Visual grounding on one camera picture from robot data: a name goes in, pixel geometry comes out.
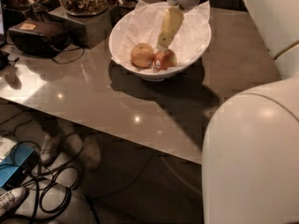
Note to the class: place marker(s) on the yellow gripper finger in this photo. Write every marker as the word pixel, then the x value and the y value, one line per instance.
pixel 172 20

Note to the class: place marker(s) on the red apple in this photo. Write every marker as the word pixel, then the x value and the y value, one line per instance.
pixel 164 59

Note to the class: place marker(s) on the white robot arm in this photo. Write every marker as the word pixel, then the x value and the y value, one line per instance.
pixel 250 157

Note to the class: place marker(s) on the white ceramic bowl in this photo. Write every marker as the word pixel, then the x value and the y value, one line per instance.
pixel 190 53

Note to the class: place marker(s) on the yellowish apple left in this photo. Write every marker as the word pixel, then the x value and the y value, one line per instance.
pixel 142 55

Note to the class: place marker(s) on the white paper liner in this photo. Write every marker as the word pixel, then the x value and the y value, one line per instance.
pixel 140 25

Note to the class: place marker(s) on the dark cup with scoop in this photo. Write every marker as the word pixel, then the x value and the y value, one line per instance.
pixel 123 0

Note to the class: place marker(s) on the black device with label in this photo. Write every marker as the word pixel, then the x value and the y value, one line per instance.
pixel 39 38

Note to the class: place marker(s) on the white sneaker under table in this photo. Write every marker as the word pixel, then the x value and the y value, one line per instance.
pixel 49 150

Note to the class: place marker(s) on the blue box on floor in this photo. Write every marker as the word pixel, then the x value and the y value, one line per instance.
pixel 16 166

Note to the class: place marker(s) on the white sneaker bottom left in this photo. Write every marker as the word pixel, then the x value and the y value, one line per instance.
pixel 11 199

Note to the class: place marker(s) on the dark grey pedestal box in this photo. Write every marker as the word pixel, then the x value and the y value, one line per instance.
pixel 85 31

